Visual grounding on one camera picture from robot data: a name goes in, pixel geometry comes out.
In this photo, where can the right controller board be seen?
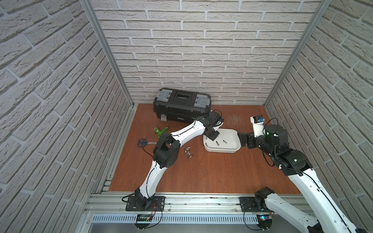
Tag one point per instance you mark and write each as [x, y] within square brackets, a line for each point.
[264, 222]

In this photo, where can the white plastic storage box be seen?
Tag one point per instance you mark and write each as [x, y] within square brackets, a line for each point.
[230, 136]

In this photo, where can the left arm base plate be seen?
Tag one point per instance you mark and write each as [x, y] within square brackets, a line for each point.
[133, 204]

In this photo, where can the blue handled scissors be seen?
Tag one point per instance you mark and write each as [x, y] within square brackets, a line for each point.
[144, 142]

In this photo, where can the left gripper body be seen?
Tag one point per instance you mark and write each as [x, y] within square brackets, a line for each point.
[212, 132]

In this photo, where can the black plastic toolbox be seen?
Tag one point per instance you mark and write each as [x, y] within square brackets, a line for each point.
[179, 105]

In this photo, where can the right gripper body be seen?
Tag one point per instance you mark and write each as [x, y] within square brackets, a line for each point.
[252, 142]

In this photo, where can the aluminium corner post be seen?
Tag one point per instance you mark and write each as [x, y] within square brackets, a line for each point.
[92, 17]
[316, 18]

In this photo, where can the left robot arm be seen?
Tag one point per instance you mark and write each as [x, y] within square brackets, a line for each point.
[167, 149]

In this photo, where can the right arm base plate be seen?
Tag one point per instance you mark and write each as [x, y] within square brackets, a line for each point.
[250, 204]

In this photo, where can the aluminium front rail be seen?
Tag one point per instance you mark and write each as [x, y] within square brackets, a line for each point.
[180, 208]

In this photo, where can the left controller board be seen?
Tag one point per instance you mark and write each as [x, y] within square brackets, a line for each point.
[143, 221]

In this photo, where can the right aluminium corner post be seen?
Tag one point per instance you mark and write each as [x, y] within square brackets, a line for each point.
[316, 18]

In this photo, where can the controller board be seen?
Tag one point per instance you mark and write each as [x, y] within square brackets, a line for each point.
[143, 221]
[264, 222]

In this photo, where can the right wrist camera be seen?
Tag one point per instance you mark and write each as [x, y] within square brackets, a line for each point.
[258, 123]

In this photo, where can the left aluminium corner post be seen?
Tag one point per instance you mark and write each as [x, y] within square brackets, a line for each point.
[92, 17]

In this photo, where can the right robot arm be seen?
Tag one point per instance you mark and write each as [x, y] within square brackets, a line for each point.
[272, 140]

